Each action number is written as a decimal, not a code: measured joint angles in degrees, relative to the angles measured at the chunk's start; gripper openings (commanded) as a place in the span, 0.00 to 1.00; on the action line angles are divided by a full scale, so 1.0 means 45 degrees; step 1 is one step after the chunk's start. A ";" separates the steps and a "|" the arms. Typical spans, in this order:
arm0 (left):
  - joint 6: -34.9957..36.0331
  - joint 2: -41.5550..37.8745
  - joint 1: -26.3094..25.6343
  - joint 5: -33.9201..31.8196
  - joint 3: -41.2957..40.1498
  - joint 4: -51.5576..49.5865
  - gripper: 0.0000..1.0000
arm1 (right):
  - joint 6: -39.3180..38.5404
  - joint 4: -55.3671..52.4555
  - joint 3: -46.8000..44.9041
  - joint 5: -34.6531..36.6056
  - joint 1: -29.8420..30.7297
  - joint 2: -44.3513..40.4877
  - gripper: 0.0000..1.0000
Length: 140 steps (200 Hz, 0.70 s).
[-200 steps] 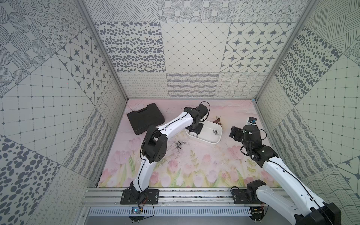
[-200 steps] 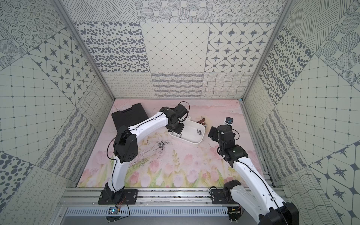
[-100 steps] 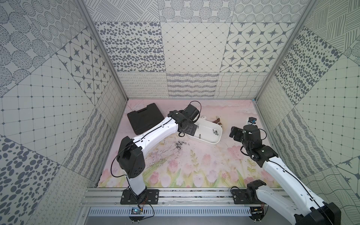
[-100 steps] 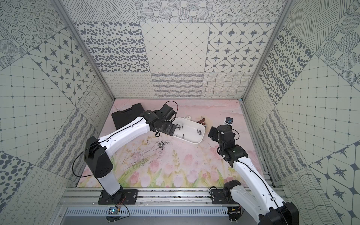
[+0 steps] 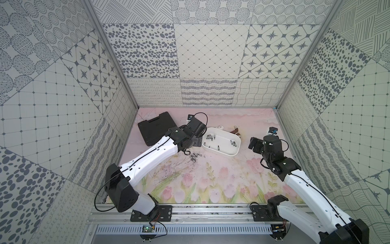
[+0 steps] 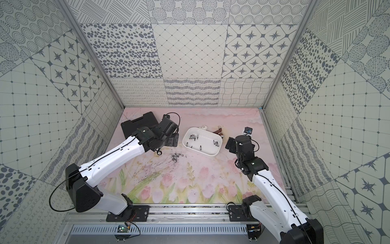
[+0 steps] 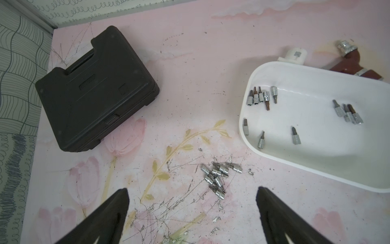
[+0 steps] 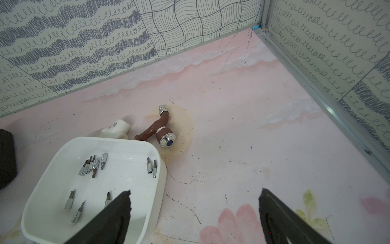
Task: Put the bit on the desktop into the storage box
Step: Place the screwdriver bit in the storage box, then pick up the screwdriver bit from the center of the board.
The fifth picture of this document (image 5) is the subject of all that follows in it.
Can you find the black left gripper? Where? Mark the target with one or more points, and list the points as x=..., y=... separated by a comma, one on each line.
x=196, y=142

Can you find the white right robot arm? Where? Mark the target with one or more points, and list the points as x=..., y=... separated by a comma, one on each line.
x=329, y=224

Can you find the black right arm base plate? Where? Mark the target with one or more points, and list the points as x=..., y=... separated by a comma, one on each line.
x=260, y=213

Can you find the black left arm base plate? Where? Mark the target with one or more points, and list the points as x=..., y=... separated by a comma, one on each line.
x=161, y=213

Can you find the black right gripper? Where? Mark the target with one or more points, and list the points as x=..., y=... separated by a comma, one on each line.
x=259, y=143

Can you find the white slotted cable duct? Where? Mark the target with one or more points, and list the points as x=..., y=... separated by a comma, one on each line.
x=177, y=229

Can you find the aluminium mounting rail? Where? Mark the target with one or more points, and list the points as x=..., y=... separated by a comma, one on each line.
x=182, y=214

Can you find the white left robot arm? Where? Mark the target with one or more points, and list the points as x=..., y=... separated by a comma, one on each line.
x=120, y=181

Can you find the white plastic storage box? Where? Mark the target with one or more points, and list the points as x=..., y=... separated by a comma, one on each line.
x=223, y=140

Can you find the black plastic tool case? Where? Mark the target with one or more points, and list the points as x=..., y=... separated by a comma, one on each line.
x=154, y=129

